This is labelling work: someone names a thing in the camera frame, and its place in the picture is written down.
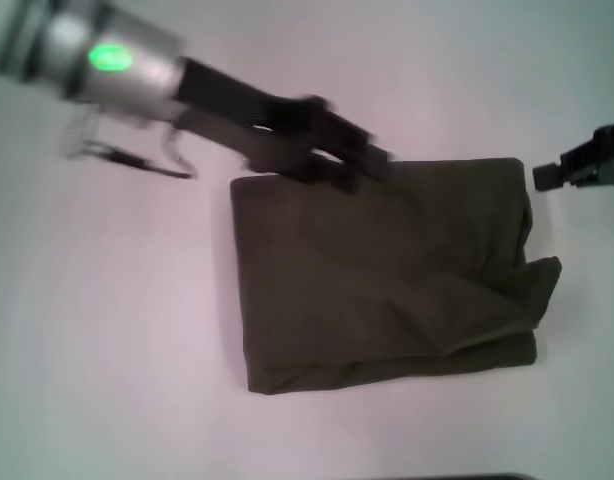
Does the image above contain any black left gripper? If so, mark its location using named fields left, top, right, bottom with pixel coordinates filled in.
left=174, top=57, right=402, bottom=195

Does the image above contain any dark green printed t-shirt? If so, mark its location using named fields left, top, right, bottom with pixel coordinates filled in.
left=229, top=157, right=563, bottom=396

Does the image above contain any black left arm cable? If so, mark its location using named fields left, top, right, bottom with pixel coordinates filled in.
left=61, top=112, right=199, bottom=181

